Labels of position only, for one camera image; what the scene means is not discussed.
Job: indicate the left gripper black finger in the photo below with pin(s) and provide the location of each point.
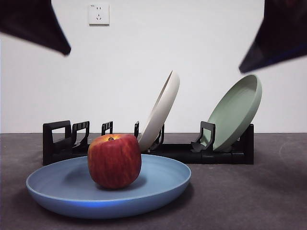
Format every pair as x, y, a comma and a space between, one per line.
31, 21

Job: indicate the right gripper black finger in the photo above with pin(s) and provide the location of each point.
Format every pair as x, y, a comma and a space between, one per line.
285, 24
259, 60

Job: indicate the red apple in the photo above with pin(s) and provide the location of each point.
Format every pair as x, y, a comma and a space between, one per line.
114, 163

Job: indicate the blue plate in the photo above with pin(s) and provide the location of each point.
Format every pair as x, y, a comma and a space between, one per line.
72, 191

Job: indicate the green plate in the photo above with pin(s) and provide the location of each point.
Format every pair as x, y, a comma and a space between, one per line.
236, 107

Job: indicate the beige plate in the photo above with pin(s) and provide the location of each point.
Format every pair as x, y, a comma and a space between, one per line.
163, 107

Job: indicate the black plate rack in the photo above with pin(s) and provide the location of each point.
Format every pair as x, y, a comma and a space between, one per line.
216, 158

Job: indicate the white wall socket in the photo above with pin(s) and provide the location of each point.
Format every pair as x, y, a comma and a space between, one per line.
99, 14

